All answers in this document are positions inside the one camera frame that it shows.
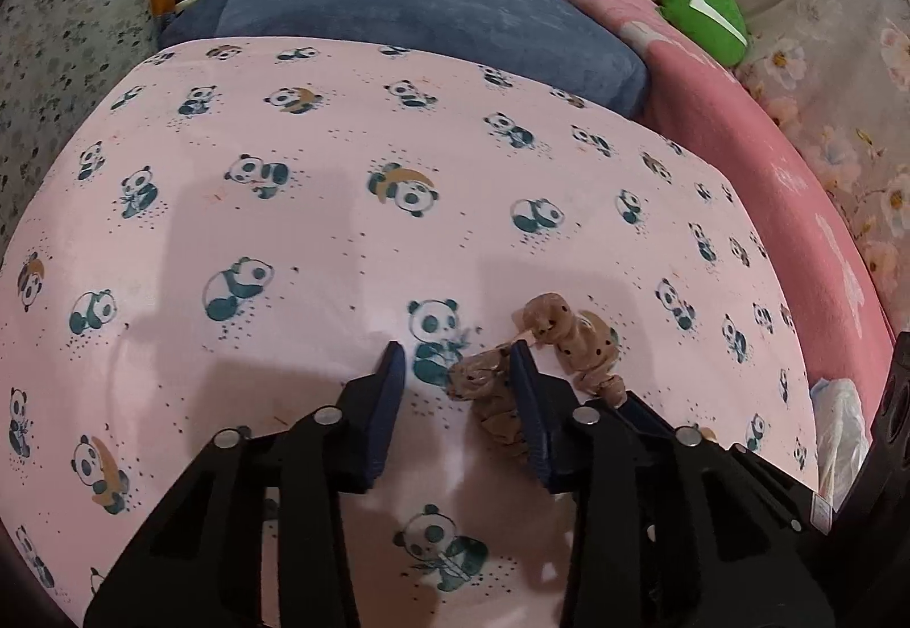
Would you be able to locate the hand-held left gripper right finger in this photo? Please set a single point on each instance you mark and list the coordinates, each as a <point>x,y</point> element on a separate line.
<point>530,415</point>

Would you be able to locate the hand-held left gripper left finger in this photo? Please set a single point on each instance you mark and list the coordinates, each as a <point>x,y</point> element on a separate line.
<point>382,415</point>

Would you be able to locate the white plastic bag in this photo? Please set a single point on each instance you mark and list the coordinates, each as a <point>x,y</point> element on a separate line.
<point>842,429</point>

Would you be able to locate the brown sheer stocking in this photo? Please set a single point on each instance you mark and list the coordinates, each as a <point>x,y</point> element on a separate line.
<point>576,336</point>

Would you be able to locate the pink panda printed sheet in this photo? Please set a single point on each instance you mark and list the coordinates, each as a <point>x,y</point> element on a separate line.
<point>284,244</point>

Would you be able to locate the pink blanket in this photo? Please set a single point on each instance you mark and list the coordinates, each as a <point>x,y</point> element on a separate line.
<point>775,173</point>

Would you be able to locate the blue cushion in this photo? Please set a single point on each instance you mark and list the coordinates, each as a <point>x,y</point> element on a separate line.
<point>412,9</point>

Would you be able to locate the white floral fabric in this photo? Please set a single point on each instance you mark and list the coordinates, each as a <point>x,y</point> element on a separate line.
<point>832,31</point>

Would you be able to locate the green pillow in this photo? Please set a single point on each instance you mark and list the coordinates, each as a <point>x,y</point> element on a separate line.
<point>704,9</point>

